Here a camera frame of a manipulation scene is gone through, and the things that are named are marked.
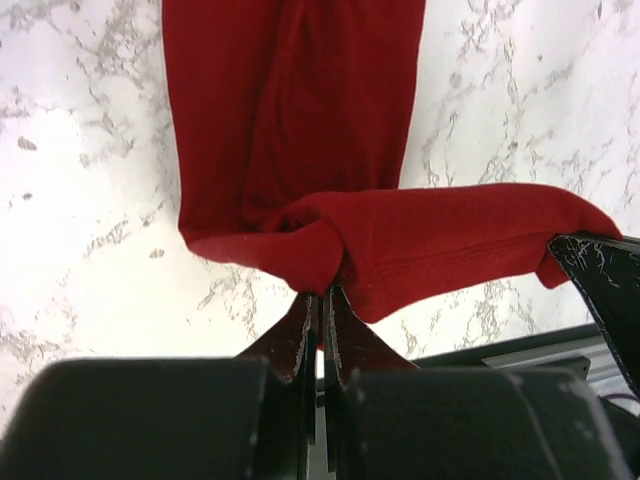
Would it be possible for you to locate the dark red t-shirt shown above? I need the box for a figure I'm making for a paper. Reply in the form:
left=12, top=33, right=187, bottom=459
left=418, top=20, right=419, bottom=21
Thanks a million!
left=162, top=1, right=620, bottom=323

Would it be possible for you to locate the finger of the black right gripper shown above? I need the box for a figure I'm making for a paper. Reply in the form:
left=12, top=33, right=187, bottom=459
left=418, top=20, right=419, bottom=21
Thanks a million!
left=548, top=234, right=639, bottom=394

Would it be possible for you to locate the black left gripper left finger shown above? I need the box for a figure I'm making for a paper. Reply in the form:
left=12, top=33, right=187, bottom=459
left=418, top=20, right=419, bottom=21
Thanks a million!
left=1, top=294, right=318, bottom=479

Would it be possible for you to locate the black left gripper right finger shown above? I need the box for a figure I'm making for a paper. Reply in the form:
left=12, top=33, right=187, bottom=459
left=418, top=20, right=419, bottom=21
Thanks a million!
left=323, top=286, right=630, bottom=479

